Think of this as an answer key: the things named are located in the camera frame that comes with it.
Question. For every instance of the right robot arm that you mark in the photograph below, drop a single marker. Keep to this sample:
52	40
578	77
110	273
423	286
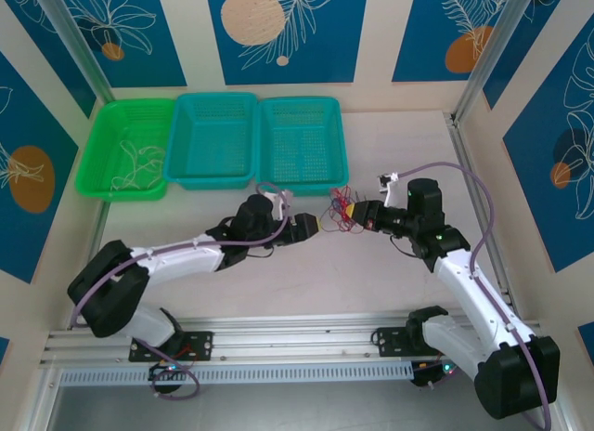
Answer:
457	282

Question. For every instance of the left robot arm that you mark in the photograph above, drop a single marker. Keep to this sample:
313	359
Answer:
195	261

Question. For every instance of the teal fine-mesh plastic basket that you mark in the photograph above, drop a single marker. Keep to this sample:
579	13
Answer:
301	152

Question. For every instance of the teal coarse-mesh plastic basket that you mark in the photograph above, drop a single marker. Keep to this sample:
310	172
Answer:
211	143

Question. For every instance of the green plastic basket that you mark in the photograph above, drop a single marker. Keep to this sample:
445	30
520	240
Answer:
99	166

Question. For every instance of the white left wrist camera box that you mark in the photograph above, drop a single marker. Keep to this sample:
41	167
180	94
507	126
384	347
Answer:
280	203

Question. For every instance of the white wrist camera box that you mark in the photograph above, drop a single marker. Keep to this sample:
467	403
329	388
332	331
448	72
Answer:
280	203
391	189

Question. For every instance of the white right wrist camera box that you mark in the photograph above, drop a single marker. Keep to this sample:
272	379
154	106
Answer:
391	189

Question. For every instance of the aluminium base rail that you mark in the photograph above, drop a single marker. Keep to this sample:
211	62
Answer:
287	331

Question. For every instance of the aluminium frame post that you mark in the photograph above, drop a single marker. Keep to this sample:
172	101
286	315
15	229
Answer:
74	36
496	45

